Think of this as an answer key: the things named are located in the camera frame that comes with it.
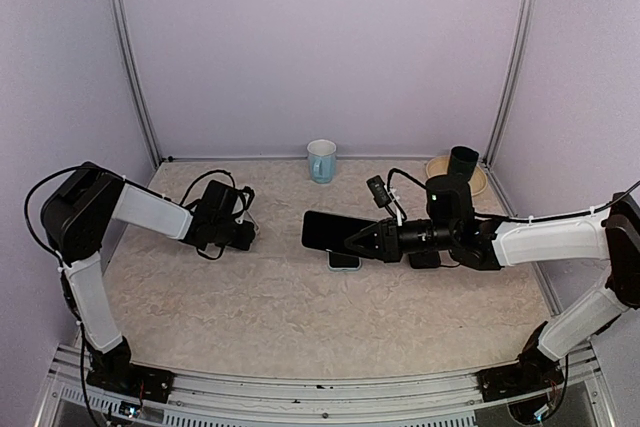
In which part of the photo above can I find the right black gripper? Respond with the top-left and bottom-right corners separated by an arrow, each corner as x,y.
346,215 -> 458,262

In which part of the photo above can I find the light blue phone case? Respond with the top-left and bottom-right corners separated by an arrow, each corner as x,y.
327,251 -> 362,272

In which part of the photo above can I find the black phone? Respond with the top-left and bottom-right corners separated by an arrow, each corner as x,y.
301,211 -> 375,256

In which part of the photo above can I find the clear phone case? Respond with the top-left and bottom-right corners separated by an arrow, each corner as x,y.
242,220 -> 260,235

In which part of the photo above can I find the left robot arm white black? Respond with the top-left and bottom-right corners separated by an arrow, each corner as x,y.
35,162 -> 256,392

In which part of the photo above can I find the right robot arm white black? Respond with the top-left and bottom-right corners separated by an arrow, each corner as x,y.
345,175 -> 639,391

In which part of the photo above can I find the light blue mug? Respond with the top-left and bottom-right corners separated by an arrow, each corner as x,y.
307,139 -> 337,184

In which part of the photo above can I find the beige plate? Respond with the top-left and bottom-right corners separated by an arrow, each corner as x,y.
425,155 -> 489,197

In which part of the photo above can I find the dark green cup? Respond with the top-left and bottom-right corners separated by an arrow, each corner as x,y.
447,145 -> 479,182

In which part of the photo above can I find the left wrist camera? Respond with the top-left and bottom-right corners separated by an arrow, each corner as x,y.
232,186 -> 255,214

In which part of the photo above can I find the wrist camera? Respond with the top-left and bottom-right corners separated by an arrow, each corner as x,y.
232,186 -> 255,214
366,175 -> 406,225

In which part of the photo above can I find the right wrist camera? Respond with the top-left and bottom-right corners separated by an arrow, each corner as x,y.
366,175 -> 406,225

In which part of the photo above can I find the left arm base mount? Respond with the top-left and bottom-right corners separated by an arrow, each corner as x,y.
87,337 -> 175,404

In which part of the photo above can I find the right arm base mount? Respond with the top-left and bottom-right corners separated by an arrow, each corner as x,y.
476,321 -> 565,402

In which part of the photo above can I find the left aluminium frame post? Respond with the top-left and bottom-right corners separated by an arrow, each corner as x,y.
109,0 -> 163,168

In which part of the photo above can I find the aluminium frame post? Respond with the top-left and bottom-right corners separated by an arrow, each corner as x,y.
109,0 -> 163,168
484,0 -> 536,170

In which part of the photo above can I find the right aluminium frame post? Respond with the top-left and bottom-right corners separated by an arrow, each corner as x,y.
484,0 -> 536,170

